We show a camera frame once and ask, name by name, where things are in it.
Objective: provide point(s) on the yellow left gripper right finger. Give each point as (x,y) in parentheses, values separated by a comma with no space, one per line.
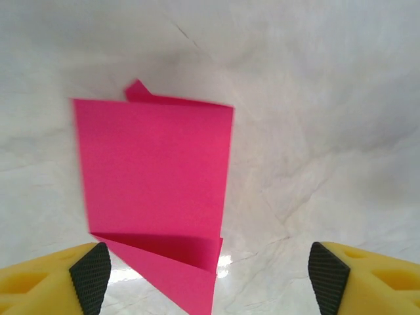
(377,288)

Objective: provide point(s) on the magenta cloth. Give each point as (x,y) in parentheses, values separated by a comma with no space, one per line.
(154,164)

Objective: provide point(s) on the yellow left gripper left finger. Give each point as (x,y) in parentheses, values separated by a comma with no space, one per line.
(42,288)

